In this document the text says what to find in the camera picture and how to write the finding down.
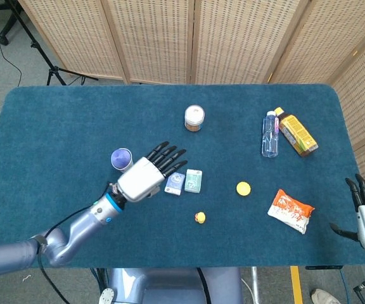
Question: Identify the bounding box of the white round perforated bracket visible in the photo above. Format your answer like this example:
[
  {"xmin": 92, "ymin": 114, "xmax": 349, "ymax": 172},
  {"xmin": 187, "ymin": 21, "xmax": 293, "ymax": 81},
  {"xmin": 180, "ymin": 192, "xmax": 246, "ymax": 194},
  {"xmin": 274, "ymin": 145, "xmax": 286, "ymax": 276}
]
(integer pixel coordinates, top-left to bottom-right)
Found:
[{"xmin": 98, "ymin": 287, "xmax": 116, "ymax": 304}]

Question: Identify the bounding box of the yellow floor tape strip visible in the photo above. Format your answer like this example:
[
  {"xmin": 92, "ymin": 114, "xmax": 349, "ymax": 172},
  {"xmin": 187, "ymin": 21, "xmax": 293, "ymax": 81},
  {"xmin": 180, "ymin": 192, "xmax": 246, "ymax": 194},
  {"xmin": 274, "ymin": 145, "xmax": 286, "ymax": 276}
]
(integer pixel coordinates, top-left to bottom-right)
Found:
[{"xmin": 290, "ymin": 265, "xmax": 304, "ymax": 304}]

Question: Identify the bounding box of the yellow round lid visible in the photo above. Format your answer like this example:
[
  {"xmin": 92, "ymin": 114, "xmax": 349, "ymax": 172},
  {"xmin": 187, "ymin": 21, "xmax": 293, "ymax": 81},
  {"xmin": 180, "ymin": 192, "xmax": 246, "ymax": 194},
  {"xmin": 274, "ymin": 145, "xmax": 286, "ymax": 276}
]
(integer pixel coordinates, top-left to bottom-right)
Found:
[{"xmin": 236, "ymin": 181, "xmax": 252, "ymax": 197}]

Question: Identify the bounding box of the white shoe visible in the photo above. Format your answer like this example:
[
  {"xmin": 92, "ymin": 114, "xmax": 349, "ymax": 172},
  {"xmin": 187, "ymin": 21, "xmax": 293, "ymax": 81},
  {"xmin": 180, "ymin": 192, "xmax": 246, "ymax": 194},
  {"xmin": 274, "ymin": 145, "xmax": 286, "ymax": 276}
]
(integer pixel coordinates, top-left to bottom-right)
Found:
[{"xmin": 311, "ymin": 288, "xmax": 341, "ymax": 304}]

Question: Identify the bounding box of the blue white small box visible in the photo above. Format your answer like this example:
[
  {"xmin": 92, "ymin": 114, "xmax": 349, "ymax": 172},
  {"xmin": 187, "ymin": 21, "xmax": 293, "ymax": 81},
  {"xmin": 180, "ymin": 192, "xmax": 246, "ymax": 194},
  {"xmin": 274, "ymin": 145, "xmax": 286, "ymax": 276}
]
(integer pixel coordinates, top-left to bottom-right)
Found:
[{"xmin": 163, "ymin": 172, "xmax": 186, "ymax": 196}]

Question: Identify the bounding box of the orange white snack bag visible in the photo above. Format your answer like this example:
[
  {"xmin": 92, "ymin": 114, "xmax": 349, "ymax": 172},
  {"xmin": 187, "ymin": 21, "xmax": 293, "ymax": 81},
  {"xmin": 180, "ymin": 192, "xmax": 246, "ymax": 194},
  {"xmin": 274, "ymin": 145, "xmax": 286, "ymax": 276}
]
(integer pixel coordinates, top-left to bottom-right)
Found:
[{"xmin": 267, "ymin": 189, "xmax": 316, "ymax": 235}]

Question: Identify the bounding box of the metal table leg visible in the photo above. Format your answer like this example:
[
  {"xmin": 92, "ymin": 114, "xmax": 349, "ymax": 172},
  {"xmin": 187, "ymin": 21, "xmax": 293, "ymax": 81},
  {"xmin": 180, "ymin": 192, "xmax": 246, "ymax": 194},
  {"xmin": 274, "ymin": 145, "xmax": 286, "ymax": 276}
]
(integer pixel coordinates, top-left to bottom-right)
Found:
[{"xmin": 251, "ymin": 267, "xmax": 261, "ymax": 304}]

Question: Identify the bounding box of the teal small box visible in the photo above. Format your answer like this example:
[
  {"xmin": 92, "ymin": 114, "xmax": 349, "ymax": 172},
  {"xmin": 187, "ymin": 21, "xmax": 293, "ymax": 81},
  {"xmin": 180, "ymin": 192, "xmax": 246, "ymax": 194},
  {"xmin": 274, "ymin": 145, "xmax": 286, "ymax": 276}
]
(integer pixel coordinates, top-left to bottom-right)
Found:
[{"xmin": 184, "ymin": 168, "xmax": 203, "ymax": 194}]

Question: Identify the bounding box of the blue table mat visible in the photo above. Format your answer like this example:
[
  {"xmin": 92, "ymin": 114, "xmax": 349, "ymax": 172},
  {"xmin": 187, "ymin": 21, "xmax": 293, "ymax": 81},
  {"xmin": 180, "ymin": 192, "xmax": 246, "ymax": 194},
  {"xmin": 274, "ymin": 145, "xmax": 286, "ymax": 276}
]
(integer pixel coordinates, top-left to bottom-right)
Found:
[{"xmin": 0, "ymin": 83, "xmax": 365, "ymax": 270}]

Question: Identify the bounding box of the brown tea bottle yellow label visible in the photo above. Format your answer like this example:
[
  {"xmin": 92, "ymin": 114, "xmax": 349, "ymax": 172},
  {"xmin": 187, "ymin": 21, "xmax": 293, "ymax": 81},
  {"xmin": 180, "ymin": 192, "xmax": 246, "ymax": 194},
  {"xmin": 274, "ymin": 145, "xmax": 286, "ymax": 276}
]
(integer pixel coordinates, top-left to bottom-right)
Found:
[{"xmin": 274, "ymin": 106, "xmax": 319, "ymax": 158}]

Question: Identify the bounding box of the blue-grey robot torso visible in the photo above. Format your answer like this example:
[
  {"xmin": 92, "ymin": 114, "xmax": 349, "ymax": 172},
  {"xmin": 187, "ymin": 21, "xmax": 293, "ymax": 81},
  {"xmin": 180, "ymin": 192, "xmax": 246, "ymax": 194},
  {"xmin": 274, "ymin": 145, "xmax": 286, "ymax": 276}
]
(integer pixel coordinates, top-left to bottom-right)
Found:
[{"xmin": 108, "ymin": 267, "xmax": 245, "ymax": 304}]

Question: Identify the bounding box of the jar with white lid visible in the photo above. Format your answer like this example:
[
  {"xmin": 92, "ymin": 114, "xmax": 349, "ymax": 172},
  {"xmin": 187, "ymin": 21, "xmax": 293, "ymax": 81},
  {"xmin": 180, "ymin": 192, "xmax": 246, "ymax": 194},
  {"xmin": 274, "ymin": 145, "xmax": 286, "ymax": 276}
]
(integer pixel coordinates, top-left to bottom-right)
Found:
[{"xmin": 184, "ymin": 104, "xmax": 206, "ymax": 132}]

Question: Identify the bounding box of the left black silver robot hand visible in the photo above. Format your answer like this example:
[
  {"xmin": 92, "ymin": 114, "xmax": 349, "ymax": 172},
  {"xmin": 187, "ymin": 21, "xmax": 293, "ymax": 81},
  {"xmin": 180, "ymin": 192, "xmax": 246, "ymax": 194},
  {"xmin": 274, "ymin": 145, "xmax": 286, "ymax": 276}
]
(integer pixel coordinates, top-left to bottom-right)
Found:
[{"xmin": 116, "ymin": 141, "xmax": 189, "ymax": 203}]

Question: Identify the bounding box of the thin black floor cable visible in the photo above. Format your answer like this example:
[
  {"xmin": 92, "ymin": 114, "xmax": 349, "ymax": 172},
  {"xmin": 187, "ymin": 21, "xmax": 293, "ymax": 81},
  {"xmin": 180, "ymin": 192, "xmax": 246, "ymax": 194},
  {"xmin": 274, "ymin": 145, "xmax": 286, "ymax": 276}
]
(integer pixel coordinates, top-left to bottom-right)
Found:
[{"xmin": 0, "ymin": 0, "xmax": 23, "ymax": 88}]

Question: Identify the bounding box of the black office chair base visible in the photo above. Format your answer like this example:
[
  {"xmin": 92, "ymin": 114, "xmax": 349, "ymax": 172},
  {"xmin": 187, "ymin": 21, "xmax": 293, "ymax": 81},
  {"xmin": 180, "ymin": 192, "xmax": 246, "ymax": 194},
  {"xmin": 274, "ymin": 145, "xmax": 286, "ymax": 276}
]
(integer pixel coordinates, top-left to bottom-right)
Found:
[{"xmin": 0, "ymin": 0, "xmax": 23, "ymax": 46}]

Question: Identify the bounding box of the black tripod stand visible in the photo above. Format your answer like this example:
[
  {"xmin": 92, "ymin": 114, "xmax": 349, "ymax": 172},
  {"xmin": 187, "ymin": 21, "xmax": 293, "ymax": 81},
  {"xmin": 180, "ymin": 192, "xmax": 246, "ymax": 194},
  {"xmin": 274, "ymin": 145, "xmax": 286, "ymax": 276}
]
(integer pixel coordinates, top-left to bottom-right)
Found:
[{"xmin": 6, "ymin": 0, "xmax": 99, "ymax": 87}]

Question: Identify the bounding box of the clear plastic water bottle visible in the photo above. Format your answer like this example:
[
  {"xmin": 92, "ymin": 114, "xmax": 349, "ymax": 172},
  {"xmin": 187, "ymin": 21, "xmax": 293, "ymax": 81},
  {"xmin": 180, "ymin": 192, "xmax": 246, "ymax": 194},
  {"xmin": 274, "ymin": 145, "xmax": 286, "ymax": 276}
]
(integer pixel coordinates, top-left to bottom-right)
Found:
[{"xmin": 261, "ymin": 110, "xmax": 280, "ymax": 158}]

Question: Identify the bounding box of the purple white paper cup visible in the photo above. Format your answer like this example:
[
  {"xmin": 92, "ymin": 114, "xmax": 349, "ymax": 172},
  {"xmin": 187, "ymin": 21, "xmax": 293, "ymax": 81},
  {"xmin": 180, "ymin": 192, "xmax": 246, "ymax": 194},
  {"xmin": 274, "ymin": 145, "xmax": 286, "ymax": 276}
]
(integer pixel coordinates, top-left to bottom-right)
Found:
[{"xmin": 110, "ymin": 148, "xmax": 134, "ymax": 174}]

